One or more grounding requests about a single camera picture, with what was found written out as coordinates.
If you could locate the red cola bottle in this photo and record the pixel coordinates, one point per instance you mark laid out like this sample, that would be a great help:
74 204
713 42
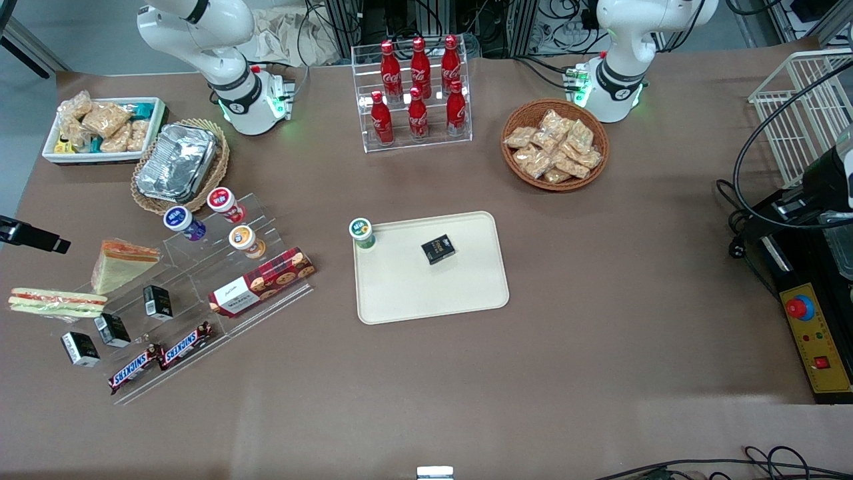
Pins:
451 63
456 110
420 65
390 70
418 116
382 120

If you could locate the aluminium foil container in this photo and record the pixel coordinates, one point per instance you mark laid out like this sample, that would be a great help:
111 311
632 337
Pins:
176 163

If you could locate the teal snack packet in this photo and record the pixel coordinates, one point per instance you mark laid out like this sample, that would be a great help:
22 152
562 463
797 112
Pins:
141 110

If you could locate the clear snack pack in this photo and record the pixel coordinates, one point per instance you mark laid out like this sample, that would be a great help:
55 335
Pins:
138 134
114 138
74 106
105 118

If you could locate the snickers bar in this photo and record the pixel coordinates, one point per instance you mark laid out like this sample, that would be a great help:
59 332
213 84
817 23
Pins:
186 344
133 368

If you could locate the cream plastic tray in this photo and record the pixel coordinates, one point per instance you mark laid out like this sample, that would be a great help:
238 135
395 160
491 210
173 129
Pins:
433 280

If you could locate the aluminium equipment frame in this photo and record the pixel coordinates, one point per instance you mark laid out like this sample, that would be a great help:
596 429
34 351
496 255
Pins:
433 20

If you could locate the small black white-label box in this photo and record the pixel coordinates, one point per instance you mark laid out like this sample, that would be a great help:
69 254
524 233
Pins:
112 330
80 348
158 301

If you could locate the triangle sandwich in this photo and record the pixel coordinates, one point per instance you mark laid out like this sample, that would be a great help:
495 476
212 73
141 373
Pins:
56 301
120 265

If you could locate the white rectangular bin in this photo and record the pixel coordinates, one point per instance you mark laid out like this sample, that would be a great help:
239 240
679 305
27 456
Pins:
100 157

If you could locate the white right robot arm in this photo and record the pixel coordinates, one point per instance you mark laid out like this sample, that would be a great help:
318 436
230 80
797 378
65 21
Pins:
226 73

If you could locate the red-lid yogurt cup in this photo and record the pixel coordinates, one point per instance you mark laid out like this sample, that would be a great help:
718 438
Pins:
223 202

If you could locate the black yellow-panel control box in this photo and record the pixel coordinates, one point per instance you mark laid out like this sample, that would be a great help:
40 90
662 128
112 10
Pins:
816 346

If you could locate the clear cracker pack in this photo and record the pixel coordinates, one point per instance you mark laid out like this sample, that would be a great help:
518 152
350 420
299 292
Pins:
533 161
556 123
590 158
520 136
572 165
556 175
580 135

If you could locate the yellow snack packet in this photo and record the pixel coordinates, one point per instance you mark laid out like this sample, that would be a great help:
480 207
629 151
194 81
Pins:
63 145

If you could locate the flat wicker basket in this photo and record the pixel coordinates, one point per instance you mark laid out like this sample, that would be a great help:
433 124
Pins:
216 176

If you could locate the small black gold-print box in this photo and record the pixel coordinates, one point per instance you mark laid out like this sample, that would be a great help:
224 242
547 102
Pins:
438 248

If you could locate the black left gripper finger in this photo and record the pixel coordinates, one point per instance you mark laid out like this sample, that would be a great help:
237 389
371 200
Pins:
33 236

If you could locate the round wicker bowl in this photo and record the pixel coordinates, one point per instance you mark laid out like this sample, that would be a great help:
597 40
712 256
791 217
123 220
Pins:
516 170

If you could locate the orange-lid yogurt cup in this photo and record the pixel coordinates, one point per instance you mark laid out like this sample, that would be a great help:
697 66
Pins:
244 238

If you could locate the crumpled beige cloth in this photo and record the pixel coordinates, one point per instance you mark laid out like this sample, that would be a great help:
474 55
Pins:
286 36

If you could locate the clear acrylic stepped stand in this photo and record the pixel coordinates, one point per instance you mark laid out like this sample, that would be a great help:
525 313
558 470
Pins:
200 273

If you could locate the red emergency stop button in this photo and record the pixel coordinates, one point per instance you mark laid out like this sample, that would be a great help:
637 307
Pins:
800 307

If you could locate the black camera device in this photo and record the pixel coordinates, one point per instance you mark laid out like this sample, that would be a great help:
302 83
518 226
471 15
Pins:
830 176

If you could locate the blue-lid yogurt cup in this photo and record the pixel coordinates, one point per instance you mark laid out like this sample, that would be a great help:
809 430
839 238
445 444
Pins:
181 220

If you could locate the small white device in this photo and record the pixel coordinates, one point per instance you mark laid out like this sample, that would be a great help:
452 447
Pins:
434 472

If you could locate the red tartan shortbread box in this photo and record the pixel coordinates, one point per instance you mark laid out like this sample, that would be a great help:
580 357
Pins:
263 281

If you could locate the green-lid yogurt cup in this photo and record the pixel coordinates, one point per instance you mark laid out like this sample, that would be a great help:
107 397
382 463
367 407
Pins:
362 232

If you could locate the clear acrylic bottle rack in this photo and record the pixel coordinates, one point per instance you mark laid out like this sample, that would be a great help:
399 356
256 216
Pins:
373 143

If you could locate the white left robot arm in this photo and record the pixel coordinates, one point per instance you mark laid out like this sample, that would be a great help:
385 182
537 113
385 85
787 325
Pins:
623 66

